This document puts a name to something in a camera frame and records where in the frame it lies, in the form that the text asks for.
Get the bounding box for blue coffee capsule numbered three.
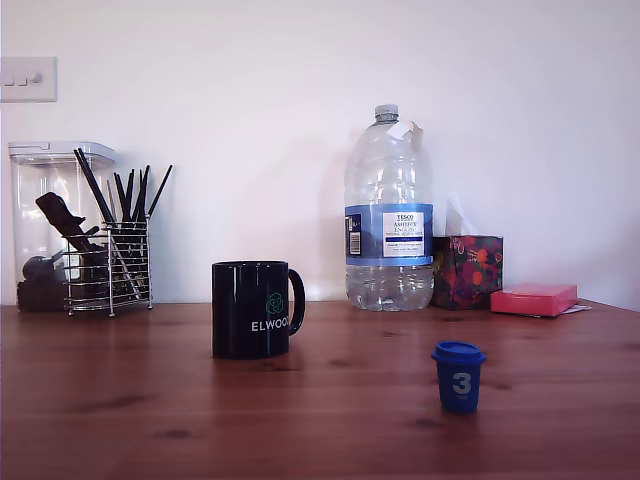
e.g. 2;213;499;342
431;340;488;415

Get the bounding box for white light switch plate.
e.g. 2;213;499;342
0;56;59;105

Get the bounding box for floral tissue box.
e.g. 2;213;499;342
430;233;505;311

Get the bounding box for black round utensil head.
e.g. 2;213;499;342
20;254;54;281

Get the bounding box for white tissue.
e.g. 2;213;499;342
444;191;482;236

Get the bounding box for clear plastic storage jar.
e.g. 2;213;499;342
7;141;119;313

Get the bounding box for long black chopstick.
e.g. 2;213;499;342
73;147;117;227

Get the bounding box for large clear water bottle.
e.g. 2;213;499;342
343;103;436;312

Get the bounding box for pink flat box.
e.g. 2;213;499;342
489;282;580;319

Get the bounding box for chrome wire utensil rack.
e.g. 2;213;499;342
62;219;155;318

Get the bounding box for dark jar contents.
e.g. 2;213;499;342
16;279;67;312

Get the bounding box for black Elwood mug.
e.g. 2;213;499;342
211;259;307;360

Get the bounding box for black kitchen tool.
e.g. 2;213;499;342
34;192;101;261

